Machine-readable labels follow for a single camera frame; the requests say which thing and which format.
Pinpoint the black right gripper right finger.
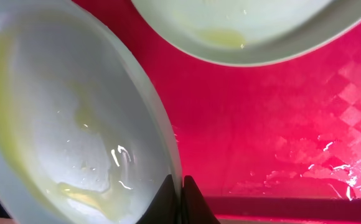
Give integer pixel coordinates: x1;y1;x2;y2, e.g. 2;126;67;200
181;175;220;224

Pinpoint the red tray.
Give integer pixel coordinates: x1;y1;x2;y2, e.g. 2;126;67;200
78;0;361;223

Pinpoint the mint green plate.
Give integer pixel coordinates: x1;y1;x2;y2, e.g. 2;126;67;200
131;0;361;67

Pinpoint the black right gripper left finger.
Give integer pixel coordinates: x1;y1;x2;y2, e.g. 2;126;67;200
136;175;177;224

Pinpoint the light blue plate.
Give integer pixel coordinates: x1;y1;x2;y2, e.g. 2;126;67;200
0;1;182;223

